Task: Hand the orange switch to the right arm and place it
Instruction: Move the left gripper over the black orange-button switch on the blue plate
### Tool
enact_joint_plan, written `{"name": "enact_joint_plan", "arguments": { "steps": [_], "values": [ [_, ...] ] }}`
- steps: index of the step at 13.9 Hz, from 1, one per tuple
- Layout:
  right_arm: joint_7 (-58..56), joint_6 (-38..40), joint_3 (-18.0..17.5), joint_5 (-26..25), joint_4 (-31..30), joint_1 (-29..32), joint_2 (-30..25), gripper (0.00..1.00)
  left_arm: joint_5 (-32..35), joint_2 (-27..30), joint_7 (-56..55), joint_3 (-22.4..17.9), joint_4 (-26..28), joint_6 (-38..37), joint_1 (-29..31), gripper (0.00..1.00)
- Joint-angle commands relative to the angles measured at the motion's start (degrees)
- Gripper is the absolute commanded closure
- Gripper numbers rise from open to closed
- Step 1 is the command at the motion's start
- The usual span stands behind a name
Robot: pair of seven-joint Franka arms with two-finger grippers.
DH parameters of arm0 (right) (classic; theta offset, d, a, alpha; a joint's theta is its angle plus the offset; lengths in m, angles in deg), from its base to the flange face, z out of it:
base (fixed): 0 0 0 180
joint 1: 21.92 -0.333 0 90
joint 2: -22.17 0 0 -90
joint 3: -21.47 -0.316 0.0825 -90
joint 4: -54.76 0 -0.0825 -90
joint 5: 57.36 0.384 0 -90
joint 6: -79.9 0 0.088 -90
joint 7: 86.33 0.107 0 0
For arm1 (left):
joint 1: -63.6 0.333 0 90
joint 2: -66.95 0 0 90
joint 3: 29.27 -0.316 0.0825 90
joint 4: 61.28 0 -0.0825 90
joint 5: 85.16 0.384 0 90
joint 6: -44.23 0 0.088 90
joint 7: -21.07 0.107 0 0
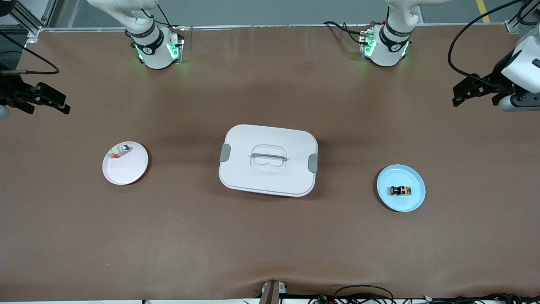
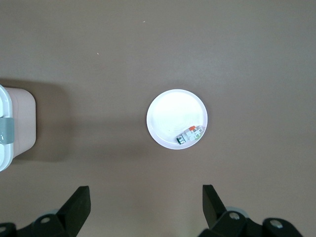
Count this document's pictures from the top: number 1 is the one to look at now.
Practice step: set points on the pink round plate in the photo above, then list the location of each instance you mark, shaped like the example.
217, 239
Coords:
126, 166

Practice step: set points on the light blue round plate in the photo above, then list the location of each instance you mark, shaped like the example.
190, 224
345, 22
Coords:
400, 198

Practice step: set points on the white lidded storage box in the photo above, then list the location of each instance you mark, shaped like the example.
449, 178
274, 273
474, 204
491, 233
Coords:
268, 160

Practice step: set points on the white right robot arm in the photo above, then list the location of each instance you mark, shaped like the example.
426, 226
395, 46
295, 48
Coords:
152, 46

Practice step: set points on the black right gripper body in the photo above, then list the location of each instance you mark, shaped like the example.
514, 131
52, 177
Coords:
9, 91

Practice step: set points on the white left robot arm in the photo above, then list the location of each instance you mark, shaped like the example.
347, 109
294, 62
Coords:
388, 42

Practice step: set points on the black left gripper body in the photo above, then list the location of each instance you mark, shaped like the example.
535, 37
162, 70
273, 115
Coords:
494, 82

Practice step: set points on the small metal table bracket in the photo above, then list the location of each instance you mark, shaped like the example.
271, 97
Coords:
273, 292

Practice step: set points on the brown table cover mat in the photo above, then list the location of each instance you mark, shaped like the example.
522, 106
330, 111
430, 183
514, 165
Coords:
270, 236

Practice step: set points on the small white orange tube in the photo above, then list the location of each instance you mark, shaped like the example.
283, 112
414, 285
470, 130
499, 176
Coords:
120, 151

